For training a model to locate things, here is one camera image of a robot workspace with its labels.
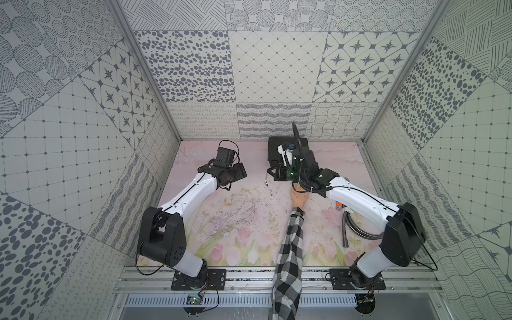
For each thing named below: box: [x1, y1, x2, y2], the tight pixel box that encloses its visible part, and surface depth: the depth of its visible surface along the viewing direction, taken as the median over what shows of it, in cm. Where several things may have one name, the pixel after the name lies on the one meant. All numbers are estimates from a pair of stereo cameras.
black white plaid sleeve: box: [269, 206, 305, 320], surface depth 73 cm
